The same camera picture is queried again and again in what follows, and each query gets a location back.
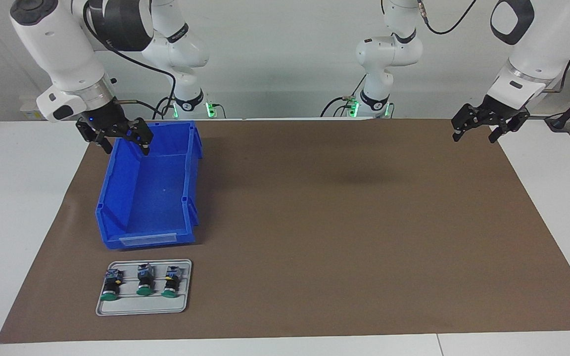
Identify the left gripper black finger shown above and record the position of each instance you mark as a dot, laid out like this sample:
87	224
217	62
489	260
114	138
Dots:
505	129
463	117

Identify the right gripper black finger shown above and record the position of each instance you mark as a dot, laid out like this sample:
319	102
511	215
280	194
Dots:
106	142
145	133

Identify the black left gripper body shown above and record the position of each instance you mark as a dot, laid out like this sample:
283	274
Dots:
500	112

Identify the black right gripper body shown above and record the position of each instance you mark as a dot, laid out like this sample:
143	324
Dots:
104	118

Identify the green push button switch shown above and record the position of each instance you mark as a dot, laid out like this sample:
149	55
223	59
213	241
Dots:
145	282
171	283
111	287

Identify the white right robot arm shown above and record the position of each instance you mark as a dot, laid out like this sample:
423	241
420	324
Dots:
67	49

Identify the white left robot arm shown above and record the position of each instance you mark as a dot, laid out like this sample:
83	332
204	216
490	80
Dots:
537	44

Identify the blue plastic storage bin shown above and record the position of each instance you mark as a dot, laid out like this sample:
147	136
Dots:
156	198

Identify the grey metal tray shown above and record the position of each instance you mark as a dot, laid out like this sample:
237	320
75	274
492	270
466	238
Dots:
141	304

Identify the brown paper table mat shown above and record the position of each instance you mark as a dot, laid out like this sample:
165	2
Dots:
314	247

